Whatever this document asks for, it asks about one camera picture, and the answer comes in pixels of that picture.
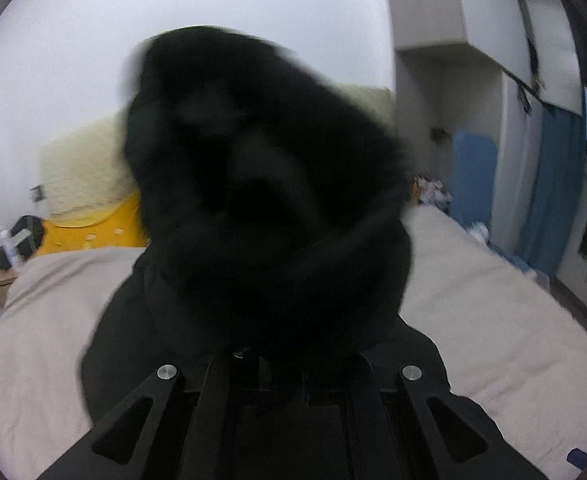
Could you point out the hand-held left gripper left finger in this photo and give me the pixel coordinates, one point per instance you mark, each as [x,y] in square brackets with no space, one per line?
[161,400]

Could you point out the blue curtain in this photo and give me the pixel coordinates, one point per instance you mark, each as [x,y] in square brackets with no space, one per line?
[553,190]

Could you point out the black bag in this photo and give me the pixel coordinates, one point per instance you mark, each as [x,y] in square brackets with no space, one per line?
[21,240]

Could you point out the yellow pillow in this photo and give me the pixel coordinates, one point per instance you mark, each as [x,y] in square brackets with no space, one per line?
[91,232]

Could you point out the beige bed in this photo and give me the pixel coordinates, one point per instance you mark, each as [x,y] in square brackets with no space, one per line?
[473,310]

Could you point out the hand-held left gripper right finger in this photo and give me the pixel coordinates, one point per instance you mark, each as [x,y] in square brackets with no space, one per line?
[413,400]

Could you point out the blue chair back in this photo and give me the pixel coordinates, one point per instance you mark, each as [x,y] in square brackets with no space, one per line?
[472,180]

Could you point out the white wardrobe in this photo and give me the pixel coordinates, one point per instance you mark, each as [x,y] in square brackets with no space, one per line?
[453,35]

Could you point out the wooden nightstand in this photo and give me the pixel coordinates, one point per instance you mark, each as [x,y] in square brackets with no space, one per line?
[3,282]

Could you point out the wall socket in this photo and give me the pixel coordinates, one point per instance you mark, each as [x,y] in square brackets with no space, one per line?
[37,193]

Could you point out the black garment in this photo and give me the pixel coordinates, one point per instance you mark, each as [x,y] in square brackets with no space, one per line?
[268,220]

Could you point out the white bottle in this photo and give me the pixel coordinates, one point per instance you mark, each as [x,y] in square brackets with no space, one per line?
[9,247]

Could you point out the pile of small clutter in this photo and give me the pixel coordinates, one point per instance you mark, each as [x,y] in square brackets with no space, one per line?
[431,191]

